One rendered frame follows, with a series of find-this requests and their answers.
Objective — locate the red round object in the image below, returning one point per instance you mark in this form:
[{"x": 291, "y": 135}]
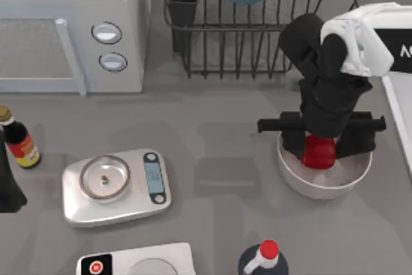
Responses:
[{"x": 318, "y": 154}]

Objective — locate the white bowl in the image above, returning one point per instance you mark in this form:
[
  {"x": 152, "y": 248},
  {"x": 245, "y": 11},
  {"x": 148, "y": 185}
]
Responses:
[{"x": 325, "y": 185}]

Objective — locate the dark bottle with red cap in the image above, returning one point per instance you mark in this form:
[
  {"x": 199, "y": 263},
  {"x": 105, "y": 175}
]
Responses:
[{"x": 264, "y": 260}]

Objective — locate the silver kitchen scale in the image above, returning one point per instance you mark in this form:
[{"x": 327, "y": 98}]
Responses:
[{"x": 116, "y": 188}]

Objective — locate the pale microwave oven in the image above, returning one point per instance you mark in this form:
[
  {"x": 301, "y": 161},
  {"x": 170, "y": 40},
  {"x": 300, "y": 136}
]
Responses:
[{"x": 135, "y": 30}]

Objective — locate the white scale with black panel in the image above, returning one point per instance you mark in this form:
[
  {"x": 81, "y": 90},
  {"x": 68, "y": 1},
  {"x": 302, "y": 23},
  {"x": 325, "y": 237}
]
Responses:
[{"x": 135, "y": 260}]

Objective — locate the round microwave knob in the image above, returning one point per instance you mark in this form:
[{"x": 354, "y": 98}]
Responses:
[
  {"x": 107, "y": 32},
  {"x": 113, "y": 62}
]

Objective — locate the dark sauce bottle red label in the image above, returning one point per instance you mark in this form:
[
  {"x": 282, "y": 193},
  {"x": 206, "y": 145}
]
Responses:
[{"x": 22, "y": 149}]

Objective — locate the microwave door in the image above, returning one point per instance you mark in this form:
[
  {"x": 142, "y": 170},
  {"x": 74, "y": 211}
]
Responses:
[{"x": 29, "y": 46}]

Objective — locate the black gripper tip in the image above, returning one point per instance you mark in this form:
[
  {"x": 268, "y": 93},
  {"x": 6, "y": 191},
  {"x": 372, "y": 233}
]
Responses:
[{"x": 8, "y": 185}]

